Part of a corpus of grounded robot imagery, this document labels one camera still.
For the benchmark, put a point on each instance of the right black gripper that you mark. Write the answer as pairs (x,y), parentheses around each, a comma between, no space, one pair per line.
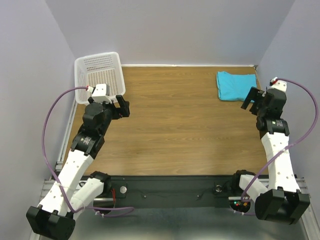
(254,94)

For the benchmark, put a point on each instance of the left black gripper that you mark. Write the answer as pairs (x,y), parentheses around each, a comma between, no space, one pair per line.
(124,105)

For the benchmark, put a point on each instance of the turquoise t-shirt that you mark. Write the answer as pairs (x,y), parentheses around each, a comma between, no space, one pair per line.
(234,87)

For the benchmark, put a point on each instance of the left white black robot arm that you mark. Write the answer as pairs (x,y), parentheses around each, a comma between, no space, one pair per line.
(56,214)

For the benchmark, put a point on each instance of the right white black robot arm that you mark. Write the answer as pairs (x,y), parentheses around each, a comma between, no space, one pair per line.
(282,200)

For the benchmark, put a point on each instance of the white perforated plastic basket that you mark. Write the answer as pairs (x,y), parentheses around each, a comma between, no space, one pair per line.
(101,68)

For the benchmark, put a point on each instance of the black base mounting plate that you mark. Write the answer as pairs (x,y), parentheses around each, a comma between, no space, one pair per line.
(179,191)

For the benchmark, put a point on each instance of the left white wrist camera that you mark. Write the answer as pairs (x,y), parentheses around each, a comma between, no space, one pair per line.
(99,93)

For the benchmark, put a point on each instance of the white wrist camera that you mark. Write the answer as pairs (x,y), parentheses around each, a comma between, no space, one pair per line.
(99,93)
(277,84)

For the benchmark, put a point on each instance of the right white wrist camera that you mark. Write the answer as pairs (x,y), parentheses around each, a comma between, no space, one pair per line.
(277,84)

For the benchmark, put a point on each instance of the aluminium extrusion frame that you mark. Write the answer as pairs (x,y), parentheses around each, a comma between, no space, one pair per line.
(247,209)

